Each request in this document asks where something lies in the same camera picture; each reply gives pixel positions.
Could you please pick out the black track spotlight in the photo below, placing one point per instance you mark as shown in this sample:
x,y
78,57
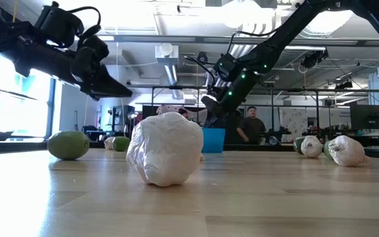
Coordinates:
x,y
343,85

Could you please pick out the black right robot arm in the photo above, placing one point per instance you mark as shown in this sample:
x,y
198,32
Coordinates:
x,y
291,29

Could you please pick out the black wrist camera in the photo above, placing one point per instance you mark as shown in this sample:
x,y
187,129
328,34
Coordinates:
x,y
58,24
225,67

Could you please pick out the patterned white sheet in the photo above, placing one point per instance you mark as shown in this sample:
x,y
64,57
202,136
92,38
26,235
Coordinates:
x,y
293,123

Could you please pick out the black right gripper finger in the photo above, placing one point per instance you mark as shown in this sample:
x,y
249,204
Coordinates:
x,y
216,121
213,106

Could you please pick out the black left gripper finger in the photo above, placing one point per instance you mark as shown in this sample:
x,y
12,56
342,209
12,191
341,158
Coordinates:
x,y
104,84
100,97

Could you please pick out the small black display panel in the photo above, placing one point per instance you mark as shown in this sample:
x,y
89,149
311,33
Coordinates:
x,y
150,112

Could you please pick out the large white garlic bulb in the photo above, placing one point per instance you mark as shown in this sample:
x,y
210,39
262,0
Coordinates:
x,y
164,148

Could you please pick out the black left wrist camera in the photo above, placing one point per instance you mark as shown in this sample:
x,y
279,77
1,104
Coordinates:
x,y
58,24

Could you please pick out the black hanging speaker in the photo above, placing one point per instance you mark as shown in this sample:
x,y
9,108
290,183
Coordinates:
x,y
202,58

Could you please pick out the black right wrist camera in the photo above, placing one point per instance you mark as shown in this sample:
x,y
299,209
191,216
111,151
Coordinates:
x,y
225,67

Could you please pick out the black ceiling spotlight cluster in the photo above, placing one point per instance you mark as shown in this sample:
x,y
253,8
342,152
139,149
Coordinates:
x,y
313,59

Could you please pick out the large glass window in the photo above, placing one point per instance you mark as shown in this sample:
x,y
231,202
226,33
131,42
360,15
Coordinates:
x,y
21,108

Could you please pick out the black pipe rack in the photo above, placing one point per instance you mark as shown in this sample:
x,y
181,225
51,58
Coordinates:
x,y
176,87

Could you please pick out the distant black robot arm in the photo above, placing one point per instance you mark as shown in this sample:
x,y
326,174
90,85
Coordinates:
x,y
280,133

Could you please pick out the person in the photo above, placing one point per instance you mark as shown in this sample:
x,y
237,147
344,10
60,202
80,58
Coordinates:
x,y
252,128
183,113

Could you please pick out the long ceiling light bar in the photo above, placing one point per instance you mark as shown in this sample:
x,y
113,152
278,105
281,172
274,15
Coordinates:
x,y
176,39

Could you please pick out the pink white cloth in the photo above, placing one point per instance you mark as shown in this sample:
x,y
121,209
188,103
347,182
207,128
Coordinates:
x,y
196,115

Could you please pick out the black computer monitor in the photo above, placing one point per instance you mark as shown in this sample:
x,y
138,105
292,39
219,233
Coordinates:
x,y
368,116

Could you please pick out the blue plastic basket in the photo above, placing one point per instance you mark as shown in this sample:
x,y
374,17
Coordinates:
x,y
213,140

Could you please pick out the white ventilation duct box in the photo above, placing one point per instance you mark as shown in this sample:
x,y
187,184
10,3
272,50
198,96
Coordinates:
x,y
166,54

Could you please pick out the black metal table frame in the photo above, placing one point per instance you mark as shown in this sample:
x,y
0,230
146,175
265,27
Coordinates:
x,y
18,147

